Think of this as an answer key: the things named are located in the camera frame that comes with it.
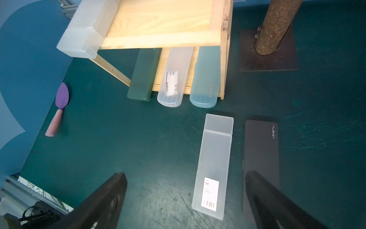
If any narrow frosted pencil case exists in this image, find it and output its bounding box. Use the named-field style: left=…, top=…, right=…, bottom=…
left=192, top=114, right=234, bottom=220

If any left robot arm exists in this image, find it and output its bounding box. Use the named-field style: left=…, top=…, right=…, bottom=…
left=1, top=198, right=69, bottom=229

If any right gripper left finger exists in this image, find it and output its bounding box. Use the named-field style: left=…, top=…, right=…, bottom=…
left=49, top=172, right=127, bottom=229

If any wooden two-tier shelf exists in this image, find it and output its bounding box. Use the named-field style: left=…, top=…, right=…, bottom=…
left=100, top=1, right=234, bottom=99

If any dark green pencil case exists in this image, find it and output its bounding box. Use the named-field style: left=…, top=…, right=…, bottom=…
left=127, top=48, right=162, bottom=102

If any pink cherry blossom tree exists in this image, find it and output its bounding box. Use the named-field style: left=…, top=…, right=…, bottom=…
left=255, top=0, right=303, bottom=55

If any wide frosted pencil case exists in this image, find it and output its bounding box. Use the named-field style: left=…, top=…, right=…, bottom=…
left=57, top=0, right=121, bottom=59

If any purple toy trowel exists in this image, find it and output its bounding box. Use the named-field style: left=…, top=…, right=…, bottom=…
left=45, top=83, right=69, bottom=137

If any black pencil case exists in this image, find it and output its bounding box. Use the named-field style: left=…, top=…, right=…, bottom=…
left=242, top=119, right=281, bottom=227

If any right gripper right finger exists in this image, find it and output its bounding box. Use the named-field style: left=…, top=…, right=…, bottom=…
left=245, top=171, right=327, bottom=229

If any clear rounded pencil case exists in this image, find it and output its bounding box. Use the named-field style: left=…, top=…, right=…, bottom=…
left=157, top=47, right=194, bottom=108

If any light blue pencil case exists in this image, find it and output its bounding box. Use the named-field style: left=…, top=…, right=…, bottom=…
left=190, top=46, right=221, bottom=108

